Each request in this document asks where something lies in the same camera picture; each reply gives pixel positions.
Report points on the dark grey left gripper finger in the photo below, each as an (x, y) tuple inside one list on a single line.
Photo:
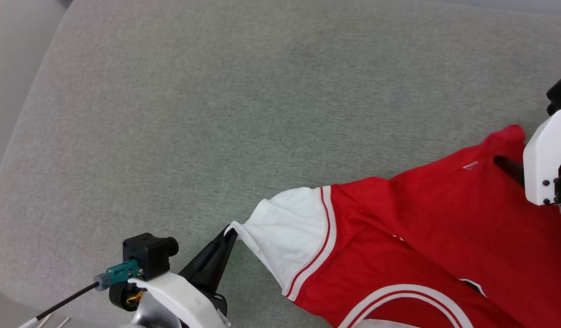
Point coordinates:
[(222, 269), (203, 262)]

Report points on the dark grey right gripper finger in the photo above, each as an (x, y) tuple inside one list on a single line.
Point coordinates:
[(510, 168)]

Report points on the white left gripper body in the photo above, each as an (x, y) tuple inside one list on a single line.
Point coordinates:
[(189, 300)]

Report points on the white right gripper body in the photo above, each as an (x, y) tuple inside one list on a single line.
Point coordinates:
[(544, 159)]

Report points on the red basketball jersey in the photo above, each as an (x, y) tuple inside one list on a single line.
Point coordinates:
[(421, 228)]

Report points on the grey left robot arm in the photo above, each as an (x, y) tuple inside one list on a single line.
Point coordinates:
[(148, 314)]

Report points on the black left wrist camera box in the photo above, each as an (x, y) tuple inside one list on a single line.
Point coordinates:
[(146, 255)]

